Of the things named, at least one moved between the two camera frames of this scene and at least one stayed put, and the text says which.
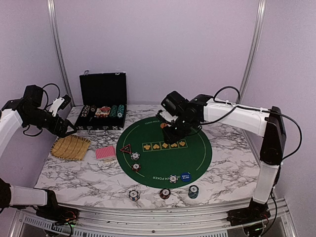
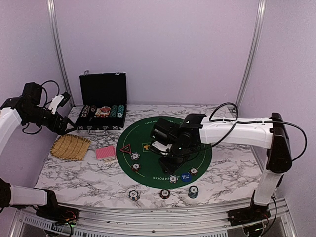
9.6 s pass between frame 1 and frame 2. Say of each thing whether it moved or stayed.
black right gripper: moved
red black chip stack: stayed
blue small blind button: stayed
